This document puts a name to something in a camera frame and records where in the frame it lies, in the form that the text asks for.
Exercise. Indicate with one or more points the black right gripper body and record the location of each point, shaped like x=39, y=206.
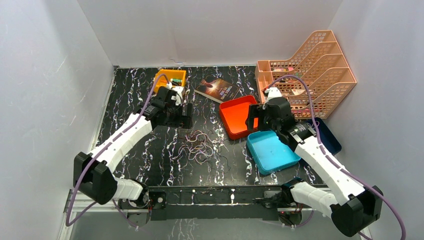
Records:
x=270, y=123

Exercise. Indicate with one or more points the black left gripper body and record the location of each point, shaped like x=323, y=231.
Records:
x=185, y=115

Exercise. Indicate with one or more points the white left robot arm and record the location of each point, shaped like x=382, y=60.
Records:
x=93, y=172

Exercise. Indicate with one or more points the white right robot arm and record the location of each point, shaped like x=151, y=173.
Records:
x=328, y=175

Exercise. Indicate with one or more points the orange square tray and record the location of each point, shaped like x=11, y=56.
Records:
x=234, y=114

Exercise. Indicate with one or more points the yellow plastic parts bin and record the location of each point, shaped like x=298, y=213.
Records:
x=167, y=74

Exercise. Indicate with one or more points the dark paperback book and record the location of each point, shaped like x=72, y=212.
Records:
x=217, y=89

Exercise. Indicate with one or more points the light blue square tray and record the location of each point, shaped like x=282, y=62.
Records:
x=269, y=153

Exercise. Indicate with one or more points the peach plastic file organizer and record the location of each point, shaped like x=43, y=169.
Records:
x=318, y=74

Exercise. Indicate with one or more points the dark blue square tray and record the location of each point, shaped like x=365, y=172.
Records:
x=327, y=137

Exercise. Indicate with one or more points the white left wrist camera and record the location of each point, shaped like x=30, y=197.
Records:
x=177, y=93

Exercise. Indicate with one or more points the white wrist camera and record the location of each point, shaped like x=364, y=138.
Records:
x=177, y=93
x=273, y=97

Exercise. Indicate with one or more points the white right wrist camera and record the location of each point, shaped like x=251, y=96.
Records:
x=273, y=97

